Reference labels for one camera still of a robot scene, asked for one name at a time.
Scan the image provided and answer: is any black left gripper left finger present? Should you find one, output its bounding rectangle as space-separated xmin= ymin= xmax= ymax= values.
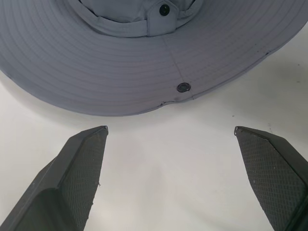
xmin=0 ymin=125 xmax=109 ymax=231

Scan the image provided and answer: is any grey wide-brim bucket hat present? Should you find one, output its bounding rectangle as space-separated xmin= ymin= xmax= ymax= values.
xmin=0 ymin=0 xmax=308 ymax=117

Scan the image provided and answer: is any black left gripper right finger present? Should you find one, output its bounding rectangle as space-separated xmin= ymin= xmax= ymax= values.
xmin=234 ymin=126 xmax=308 ymax=231

